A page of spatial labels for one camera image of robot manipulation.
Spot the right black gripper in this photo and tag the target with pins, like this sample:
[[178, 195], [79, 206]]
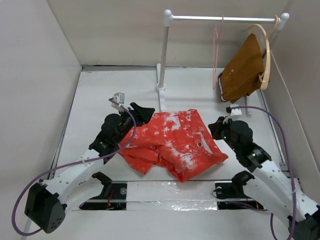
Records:
[[215, 128]]

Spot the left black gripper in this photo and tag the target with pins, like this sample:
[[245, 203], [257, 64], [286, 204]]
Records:
[[142, 114]]

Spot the red white patterned trousers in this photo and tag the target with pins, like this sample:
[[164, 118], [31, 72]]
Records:
[[178, 141]]

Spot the pink wire hanger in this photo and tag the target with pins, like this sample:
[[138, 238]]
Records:
[[216, 42]]

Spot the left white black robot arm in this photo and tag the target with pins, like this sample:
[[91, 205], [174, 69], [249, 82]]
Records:
[[49, 201]]

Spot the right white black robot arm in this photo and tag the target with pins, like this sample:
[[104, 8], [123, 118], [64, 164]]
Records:
[[263, 181]]

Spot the brown trousers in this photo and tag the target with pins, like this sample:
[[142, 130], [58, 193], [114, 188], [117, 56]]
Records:
[[240, 77]]

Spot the beige wooden hanger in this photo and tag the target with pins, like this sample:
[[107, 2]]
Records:
[[264, 77]]

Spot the silver tape strip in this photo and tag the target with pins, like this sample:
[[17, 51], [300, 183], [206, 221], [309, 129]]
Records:
[[170, 196]]

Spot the white metal clothes rack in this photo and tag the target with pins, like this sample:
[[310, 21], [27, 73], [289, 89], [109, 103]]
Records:
[[168, 17]]

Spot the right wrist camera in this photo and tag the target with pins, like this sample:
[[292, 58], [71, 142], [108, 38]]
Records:
[[234, 111]]

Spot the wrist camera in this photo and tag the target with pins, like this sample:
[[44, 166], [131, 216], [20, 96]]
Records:
[[118, 100], [234, 111]]

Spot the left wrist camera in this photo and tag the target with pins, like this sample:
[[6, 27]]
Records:
[[118, 100]]

